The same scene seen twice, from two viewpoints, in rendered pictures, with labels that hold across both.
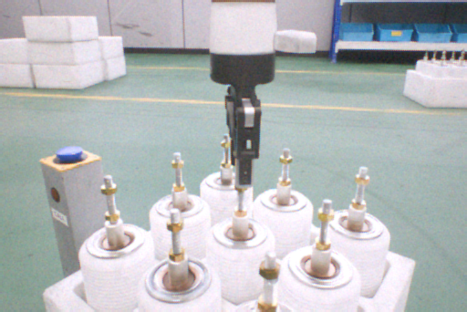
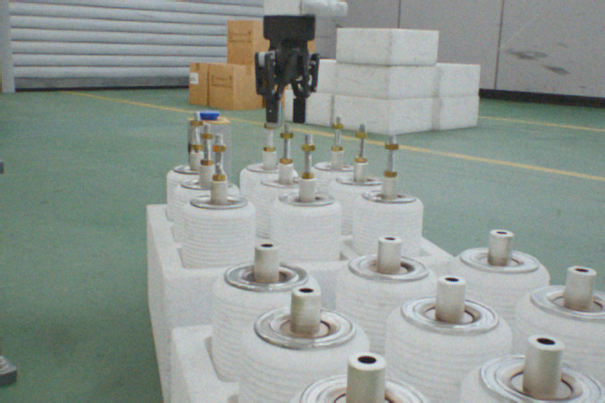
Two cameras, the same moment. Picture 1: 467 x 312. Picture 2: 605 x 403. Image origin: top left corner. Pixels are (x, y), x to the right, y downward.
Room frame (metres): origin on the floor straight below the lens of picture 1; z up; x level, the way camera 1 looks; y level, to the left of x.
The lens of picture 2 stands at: (-0.40, -0.65, 0.46)
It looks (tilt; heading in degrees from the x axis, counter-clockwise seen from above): 13 degrees down; 36
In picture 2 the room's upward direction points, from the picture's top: 2 degrees clockwise
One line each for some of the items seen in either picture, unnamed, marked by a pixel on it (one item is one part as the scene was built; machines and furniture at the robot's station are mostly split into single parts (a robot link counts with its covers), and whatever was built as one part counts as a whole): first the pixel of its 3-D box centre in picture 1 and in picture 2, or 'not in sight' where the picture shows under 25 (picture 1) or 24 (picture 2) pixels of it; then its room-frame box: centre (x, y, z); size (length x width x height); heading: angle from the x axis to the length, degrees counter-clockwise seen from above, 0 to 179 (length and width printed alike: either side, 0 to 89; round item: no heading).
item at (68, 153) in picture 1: (69, 155); (209, 116); (0.54, 0.26, 0.32); 0.04 x 0.04 x 0.02
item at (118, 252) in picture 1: (116, 241); (196, 170); (0.40, 0.15, 0.25); 0.08 x 0.08 x 0.01
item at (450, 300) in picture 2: not in sight; (450, 300); (0.09, -0.44, 0.26); 0.02 x 0.02 x 0.03
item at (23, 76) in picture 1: (26, 72); (330, 106); (3.12, 1.75, 0.09); 0.39 x 0.39 x 0.18; 79
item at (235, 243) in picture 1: (240, 233); (285, 183); (0.42, -0.02, 0.25); 0.08 x 0.08 x 0.01
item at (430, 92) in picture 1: (445, 88); not in sight; (2.39, -1.46, 0.09); 0.39 x 0.39 x 0.18; 86
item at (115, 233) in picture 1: (115, 233); (196, 162); (0.40, 0.15, 0.26); 0.02 x 0.02 x 0.03
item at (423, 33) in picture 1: (429, 33); not in sight; (4.61, -2.46, 0.36); 0.50 x 0.38 x 0.21; 170
